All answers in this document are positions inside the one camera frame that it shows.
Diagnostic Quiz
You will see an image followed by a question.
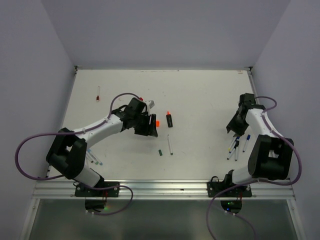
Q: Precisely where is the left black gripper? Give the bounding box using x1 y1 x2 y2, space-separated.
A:
132 112 158 137

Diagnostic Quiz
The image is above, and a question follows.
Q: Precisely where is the orange highlighter cap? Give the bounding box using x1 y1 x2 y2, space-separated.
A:
155 120 160 128

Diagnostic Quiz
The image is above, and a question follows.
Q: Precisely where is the black orange highlighter body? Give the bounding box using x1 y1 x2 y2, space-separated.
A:
166 111 173 128

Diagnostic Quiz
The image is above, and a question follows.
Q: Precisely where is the green marker pen body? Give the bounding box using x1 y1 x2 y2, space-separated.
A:
167 134 174 156

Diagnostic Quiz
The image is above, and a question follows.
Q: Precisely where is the yellow marker pen body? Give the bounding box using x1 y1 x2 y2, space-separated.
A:
227 136 237 160

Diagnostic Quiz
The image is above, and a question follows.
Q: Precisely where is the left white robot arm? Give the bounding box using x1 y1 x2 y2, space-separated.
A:
46 97 158 197

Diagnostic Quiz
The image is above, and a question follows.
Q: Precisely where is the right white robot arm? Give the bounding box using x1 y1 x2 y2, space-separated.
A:
222 93 294 197

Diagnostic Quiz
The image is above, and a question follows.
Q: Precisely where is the blue capped pen right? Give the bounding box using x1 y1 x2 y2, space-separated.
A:
242 134 251 153

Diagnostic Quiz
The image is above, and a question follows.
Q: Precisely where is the dark blue capped pen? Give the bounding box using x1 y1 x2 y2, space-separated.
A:
234 136 240 161

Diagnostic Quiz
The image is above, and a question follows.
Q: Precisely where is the teal capped pen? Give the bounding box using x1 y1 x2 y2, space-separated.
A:
86 152 99 165

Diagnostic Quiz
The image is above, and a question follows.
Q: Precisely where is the light blue capped pen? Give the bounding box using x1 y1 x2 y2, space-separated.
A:
87 149 103 166

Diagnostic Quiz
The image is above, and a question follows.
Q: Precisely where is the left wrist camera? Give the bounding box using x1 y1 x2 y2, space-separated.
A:
144 100 155 112

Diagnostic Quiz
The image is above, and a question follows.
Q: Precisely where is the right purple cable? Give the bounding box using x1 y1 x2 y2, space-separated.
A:
205 96 303 240

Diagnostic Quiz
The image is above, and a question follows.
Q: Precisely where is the purple cable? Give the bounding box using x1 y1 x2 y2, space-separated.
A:
14 92 144 216
205 96 303 240

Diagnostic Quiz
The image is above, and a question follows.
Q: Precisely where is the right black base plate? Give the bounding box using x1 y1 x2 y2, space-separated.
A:
206 176 253 198

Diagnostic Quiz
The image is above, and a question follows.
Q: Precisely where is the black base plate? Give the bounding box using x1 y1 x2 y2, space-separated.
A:
73 181 120 198
206 176 253 198

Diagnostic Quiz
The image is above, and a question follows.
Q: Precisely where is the aluminium mounting rail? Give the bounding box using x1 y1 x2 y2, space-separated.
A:
32 179 295 200

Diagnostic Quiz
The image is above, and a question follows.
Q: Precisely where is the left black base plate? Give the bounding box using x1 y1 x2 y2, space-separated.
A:
73 181 120 198

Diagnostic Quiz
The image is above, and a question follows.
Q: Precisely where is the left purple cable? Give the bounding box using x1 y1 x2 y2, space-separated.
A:
14 92 144 216

